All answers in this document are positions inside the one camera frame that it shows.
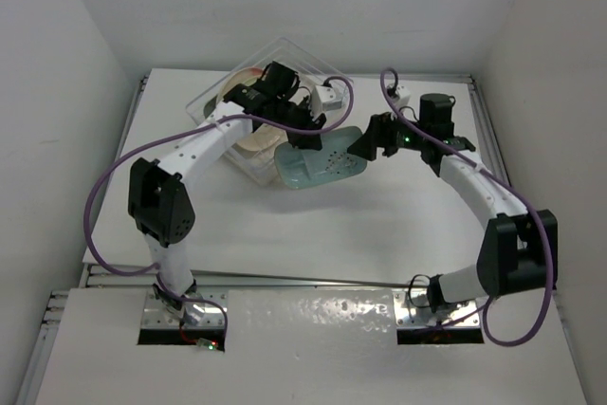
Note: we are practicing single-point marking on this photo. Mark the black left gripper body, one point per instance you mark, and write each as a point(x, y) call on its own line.
point(300, 116)

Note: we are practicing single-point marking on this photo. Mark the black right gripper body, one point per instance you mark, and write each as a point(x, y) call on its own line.
point(396, 134)

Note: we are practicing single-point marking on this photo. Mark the cream pink round plate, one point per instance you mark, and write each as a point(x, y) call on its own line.
point(246, 76)

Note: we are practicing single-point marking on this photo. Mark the light blue rectangular plate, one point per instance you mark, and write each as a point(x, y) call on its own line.
point(301, 169)

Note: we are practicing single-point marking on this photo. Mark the cream green round plate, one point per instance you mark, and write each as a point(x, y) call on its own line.
point(266, 136)

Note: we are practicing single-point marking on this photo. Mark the dark green glass plate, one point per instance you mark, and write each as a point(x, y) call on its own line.
point(209, 108)

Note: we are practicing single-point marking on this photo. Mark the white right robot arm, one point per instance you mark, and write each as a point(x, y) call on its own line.
point(519, 249)

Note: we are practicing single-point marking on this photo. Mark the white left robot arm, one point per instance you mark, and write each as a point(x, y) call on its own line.
point(160, 191)

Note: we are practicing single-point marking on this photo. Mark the clear plastic dish rack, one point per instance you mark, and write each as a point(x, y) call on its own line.
point(260, 166)

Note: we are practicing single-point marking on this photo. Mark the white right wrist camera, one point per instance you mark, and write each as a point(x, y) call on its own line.
point(399, 94)

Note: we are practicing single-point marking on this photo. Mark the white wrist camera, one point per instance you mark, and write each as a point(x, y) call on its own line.
point(399, 94)
point(324, 98)

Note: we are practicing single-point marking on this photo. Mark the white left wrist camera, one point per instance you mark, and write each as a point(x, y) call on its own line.
point(324, 98)

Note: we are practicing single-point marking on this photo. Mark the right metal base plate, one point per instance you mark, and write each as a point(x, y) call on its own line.
point(412, 312)

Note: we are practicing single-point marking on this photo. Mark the metal base plate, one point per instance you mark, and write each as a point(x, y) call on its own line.
point(412, 312)
point(156, 315)

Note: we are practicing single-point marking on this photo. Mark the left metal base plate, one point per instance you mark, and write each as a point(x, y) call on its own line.
point(156, 315)

